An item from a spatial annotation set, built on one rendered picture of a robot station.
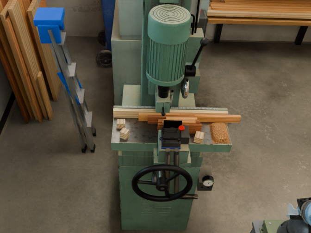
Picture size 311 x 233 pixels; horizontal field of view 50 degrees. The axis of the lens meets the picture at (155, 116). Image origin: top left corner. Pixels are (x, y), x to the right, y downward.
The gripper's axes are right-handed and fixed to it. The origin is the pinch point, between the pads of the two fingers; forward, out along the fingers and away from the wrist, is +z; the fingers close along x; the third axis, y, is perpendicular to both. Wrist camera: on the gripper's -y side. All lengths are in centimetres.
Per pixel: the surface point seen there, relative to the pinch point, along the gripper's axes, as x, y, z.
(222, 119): 28, 50, 22
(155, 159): 61, 32, 3
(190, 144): 45, 37, 11
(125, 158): 79, 35, 10
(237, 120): 21, 49, 25
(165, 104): 52, 57, -1
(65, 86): 128, 93, 39
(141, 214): 89, 5, 57
